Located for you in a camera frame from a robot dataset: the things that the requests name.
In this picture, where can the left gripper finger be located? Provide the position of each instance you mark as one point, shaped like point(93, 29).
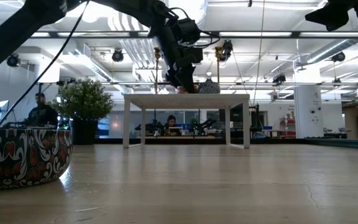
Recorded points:
point(174, 79)
point(190, 77)

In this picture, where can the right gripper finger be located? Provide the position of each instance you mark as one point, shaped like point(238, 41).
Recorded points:
point(320, 18)

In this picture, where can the blue white patterned tin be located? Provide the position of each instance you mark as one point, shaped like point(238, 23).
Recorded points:
point(210, 87)

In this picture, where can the gold candlestick holder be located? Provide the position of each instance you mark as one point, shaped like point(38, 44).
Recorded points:
point(218, 62)

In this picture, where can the red black patterned tin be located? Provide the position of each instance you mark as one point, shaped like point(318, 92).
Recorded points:
point(20, 158)

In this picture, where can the black background robot arm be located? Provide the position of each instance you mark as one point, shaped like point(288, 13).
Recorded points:
point(149, 127)
point(207, 124)

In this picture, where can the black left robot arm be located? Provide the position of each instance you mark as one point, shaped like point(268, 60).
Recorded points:
point(14, 34)

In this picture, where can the white perforated metal shelf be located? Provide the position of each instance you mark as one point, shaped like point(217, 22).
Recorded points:
point(185, 101)

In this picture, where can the person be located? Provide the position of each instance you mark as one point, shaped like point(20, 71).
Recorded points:
point(171, 121)
point(42, 113)

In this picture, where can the black ceiling spotlight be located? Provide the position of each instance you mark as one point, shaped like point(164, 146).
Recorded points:
point(227, 49)
point(279, 78)
point(13, 60)
point(117, 55)
point(339, 57)

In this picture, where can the white round column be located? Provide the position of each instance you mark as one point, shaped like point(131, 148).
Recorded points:
point(308, 105)

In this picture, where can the green potted plant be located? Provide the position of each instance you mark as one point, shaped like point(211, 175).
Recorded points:
point(81, 99)

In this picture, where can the red storage shelf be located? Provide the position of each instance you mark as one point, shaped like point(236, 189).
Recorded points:
point(287, 127)

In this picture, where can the computer monitor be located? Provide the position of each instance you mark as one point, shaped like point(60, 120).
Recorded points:
point(0, 110)

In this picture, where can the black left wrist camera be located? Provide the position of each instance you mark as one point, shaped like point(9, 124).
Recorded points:
point(188, 31)

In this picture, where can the overhead frame bar with lights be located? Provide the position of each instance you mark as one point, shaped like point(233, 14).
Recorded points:
point(259, 34)

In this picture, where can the black horizontal frame bar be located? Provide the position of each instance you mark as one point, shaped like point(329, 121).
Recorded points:
point(291, 84)

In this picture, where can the black table edge rail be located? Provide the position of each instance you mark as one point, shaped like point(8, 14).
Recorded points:
point(266, 141)

